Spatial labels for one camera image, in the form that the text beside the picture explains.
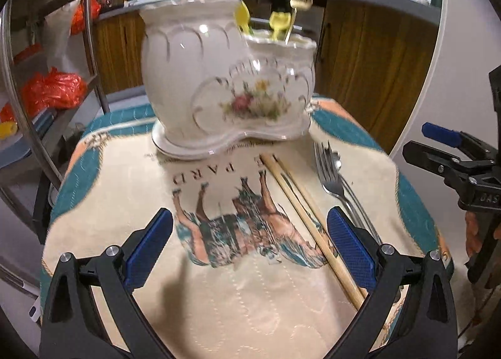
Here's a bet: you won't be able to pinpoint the wooden base cabinet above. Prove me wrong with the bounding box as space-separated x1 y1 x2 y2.
94 10 149 95
313 0 441 154

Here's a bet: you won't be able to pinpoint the white ceramic saucer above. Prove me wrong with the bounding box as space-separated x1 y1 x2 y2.
151 108 314 160

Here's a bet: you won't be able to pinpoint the white plastic bag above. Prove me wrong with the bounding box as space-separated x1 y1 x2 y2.
41 3 81 74

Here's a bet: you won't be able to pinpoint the metal shelf rack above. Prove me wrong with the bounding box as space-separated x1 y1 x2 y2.
0 0 111 305

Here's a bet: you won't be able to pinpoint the horse printed table cloth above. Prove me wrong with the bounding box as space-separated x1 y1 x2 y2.
39 95 455 359

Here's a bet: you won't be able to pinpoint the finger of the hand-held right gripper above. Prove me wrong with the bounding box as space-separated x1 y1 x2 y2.
422 122 494 164
402 141 470 188

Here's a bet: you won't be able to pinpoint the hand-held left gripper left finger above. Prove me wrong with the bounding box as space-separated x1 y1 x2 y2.
39 208 177 359

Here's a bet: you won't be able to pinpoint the large red plastic bag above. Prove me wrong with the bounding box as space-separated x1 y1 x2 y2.
21 67 87 117

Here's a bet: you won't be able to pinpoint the silver metal fork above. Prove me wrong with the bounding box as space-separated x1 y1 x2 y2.
313 142 382 244
329 149 378 236

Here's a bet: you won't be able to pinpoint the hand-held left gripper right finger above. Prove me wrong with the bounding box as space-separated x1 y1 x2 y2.
327 207 458 359

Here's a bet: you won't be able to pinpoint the white floral ceramic utensil holder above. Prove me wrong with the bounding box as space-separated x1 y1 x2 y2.
140 0 317 150

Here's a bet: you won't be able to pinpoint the wooden chopstick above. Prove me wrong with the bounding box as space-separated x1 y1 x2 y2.
261 155 367 311
269 153 341 262

